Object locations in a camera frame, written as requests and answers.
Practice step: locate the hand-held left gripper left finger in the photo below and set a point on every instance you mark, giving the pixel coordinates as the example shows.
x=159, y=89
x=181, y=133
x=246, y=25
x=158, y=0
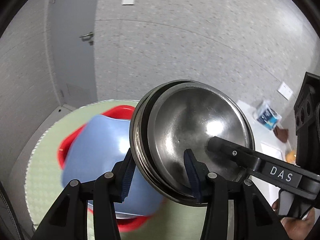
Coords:
x=126, y=177

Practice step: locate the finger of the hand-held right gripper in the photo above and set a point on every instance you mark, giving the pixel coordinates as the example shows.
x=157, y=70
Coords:
x=230, y=152

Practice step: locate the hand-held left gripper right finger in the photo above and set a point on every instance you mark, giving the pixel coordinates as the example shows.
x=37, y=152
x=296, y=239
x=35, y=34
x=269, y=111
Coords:
x=193, y=177

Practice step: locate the blue plastic bowl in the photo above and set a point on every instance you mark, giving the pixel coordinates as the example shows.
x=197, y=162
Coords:
x=100, y=150

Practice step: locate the large steel bowl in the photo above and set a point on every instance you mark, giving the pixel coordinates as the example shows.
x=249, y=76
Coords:
x=139, y=140

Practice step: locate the red plastic basin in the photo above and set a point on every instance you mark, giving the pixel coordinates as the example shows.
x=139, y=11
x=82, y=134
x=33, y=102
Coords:
x=117, y=111

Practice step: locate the person's right hand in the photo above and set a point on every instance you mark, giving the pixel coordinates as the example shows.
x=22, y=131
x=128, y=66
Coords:
x=297, y=227

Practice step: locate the orange fruit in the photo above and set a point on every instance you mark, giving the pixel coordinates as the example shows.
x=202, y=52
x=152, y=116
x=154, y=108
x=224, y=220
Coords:
x=291, y=156

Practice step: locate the brown cloth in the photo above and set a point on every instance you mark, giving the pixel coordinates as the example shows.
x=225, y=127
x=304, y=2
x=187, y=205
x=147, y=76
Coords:
x=281, y=134

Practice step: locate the white sink basin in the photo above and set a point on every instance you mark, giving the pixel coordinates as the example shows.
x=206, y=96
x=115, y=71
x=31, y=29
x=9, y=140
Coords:
x=272, y=151

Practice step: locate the white counter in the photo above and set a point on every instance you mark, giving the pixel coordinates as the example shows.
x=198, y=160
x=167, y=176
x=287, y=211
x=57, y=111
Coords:
x=247, y=112

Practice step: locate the blue tissue pack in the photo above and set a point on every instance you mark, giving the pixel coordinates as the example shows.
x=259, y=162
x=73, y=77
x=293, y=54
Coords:
x=266, y=115

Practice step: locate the round table with lace cloth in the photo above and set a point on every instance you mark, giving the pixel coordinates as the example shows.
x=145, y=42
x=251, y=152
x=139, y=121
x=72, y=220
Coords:
x=50, y=167

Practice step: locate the door vent grille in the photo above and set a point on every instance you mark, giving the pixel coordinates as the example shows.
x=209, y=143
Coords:
x=75, y=92

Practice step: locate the grey door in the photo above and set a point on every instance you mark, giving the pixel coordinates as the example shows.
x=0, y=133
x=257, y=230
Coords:
x=72, y=30

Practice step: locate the white wall socket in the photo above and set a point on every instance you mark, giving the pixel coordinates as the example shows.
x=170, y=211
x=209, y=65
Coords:
x=288, y=93
x=282, y=87

